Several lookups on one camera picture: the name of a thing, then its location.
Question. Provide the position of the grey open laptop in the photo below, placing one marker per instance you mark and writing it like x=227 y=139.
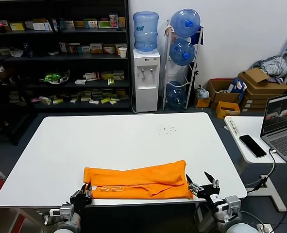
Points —
x=282 y=143

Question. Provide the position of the yellow tall box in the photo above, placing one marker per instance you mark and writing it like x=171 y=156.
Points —
x=122 y=22

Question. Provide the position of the flat white medicine box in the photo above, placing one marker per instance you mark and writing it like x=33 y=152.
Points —
x=80 y=82

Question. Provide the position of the white water dispenser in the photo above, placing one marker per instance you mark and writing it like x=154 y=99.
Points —
x=146 y=85

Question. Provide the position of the orange t-shirt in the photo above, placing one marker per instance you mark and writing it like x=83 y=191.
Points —
x=138 y=180

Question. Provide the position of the cardboard box with open flap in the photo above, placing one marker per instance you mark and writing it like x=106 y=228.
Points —
x=264 y=88

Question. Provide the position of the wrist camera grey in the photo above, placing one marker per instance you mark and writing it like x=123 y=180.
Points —
x=65 y=211
x=230 y=205

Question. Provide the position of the bowl with green items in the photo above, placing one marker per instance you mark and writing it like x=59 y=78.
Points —
x=54 y=77

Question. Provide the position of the stack of flat cardboard boxes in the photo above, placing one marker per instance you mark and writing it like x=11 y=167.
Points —
x=257 y=102

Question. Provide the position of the flat yellow medicine box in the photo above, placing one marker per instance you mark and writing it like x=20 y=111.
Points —
x=80 y=24

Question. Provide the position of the white box green edge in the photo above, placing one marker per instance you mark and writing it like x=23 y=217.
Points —
x=45 y=100

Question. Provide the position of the pink cloth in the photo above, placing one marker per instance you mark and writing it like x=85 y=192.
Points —
x=169 y=32

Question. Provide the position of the yellow cardboard box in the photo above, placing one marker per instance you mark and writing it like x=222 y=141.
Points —
x=202 y=102

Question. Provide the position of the dark blue bottle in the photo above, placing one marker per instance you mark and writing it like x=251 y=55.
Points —
x=28 y=50

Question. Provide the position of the bright green box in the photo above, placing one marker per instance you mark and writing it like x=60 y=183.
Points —
x=106 y=100

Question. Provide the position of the small orange cardboard box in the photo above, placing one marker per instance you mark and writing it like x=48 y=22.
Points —
x=228 y=110

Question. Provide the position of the black shelving unit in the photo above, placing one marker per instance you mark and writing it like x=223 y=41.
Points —
x=48 y=61

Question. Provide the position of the teal white medicine box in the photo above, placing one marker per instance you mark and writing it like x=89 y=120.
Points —
x=67 y=25

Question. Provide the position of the brown white medicine box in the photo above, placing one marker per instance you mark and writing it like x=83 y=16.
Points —
x=117 y=46

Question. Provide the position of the large open cardboard box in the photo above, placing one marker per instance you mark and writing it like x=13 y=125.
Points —
x=224 y=97

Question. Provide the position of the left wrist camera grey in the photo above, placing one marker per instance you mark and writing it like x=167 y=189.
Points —
x=65 y=211

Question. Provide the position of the small white red box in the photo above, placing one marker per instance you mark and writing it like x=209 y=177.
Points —
x=94 y=102

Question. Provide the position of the pile of grey clothes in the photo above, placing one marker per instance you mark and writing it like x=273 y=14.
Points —
x=274 y=65

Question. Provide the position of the blue water jug with label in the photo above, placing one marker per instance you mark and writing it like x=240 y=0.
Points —
x=146 y=31

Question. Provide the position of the grey plastic bag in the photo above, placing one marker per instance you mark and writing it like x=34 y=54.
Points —
x=203 y=92

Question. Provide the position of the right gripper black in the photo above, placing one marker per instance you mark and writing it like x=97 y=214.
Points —
x=207 y=191

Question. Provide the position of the white floor power strip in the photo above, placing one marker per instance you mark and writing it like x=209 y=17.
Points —
x=264 y=228

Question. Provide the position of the yellow green medicine box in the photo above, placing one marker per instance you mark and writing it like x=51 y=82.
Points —
x=107 y=75

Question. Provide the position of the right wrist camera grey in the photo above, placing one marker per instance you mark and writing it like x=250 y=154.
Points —
x=230 y=205

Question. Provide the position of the yellow framed medicine box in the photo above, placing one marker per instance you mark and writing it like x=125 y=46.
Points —
x=96 y=48

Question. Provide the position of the white small basket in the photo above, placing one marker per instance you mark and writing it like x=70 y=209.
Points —
x=17 y=52

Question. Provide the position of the white blue upright box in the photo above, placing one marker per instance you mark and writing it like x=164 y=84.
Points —
x=63 y=47

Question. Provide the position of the white paper cup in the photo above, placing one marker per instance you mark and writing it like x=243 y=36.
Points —
x=123 y=53

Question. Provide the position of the white green stacked box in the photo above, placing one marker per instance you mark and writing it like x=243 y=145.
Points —
x=119 y=75

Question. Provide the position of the blue white bag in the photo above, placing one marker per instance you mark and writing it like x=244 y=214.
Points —
x=238 y=86

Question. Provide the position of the colourful tall box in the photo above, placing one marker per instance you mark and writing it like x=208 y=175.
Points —
x=114 y=21

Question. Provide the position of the red white medicine box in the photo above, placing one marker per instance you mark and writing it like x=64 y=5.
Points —
x=109 y=49

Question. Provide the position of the green tube box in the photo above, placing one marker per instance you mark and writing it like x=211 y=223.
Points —
x=57 y=101

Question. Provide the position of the white box red stripe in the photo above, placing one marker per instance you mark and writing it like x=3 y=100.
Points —
x=91 y=77

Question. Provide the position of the black smartphone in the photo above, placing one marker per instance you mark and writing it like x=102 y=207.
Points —
x=253 y=146

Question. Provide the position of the purple cloth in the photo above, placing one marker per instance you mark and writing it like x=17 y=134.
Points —
x=275 y=80

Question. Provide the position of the white strip with markings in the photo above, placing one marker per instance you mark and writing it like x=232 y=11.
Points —
x=233 y=127

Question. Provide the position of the grey side table leg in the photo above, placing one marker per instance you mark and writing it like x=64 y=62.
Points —
x=275 y=191

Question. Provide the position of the orange printed medicine box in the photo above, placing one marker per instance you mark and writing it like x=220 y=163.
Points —
x=73 y=48

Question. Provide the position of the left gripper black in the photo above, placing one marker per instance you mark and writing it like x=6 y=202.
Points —
x=80 y=201

